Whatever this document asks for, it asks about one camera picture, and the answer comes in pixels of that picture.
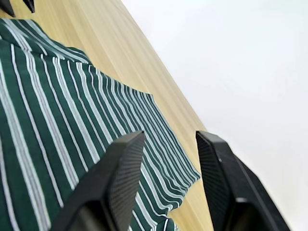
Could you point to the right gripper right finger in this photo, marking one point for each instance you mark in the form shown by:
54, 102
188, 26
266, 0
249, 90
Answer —
223, 180

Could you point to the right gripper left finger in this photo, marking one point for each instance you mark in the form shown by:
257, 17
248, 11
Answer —
113, 183

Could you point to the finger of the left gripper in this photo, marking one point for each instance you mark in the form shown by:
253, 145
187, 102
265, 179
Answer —
7, 7
29, 4

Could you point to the green white striped T-shirt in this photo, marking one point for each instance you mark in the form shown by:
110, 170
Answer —
53, 125

